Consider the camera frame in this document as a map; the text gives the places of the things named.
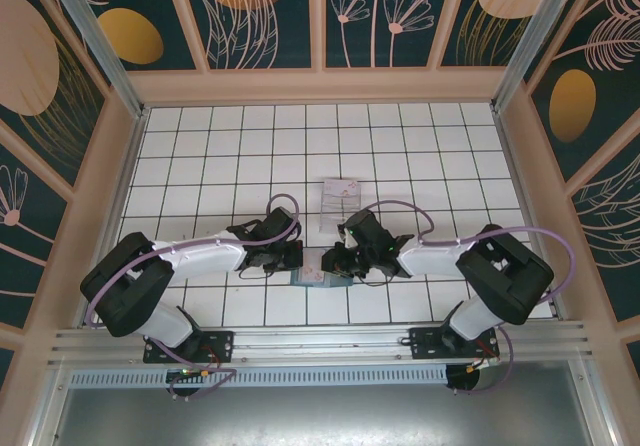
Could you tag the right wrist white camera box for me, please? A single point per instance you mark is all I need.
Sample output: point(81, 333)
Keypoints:
point(348, 238)

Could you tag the clear acrylic card stand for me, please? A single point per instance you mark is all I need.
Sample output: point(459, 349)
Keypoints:
point(335, 211)

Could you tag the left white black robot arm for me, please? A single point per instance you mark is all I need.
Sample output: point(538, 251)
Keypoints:
point(200, 261)

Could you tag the teal leather card holder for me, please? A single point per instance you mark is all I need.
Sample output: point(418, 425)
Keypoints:
point(330, 282)

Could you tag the grey sheet metal plate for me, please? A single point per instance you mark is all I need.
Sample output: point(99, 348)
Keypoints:
point(325, 416)

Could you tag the aluminium frame post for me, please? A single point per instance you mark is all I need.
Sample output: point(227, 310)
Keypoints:
point(92, 31)
point(525, 31)

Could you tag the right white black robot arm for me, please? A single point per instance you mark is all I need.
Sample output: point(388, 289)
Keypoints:
point(430, 261)

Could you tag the aluminium mounting rail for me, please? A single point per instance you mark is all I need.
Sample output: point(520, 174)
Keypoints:
point(320, 341)

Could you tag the pink floral card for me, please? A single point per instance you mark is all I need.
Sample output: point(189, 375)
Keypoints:
point(307, 274)
point(342, 188)

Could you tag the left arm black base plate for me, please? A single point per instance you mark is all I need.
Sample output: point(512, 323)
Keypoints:
point(220, 341)

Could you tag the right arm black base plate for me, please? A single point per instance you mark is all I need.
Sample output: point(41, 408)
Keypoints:
point(425, 341)

